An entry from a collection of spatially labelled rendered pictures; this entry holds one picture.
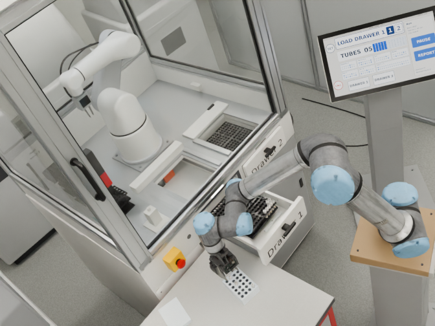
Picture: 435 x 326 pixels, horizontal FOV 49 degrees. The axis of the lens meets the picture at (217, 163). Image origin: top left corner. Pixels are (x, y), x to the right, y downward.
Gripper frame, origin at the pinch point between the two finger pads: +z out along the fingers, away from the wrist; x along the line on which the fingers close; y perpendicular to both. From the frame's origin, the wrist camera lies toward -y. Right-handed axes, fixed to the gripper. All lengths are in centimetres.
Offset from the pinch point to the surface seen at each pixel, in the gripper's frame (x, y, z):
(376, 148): 110, -19, 33
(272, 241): 19.2, 7.8, -6.2
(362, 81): 102, -16, -17
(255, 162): 44, -30, -6
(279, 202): 35.8, -6.6, -2.4
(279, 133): 63, -33, -7
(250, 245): 12.9, 1.3, -4.5
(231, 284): -1.6, 3.2, 4.2
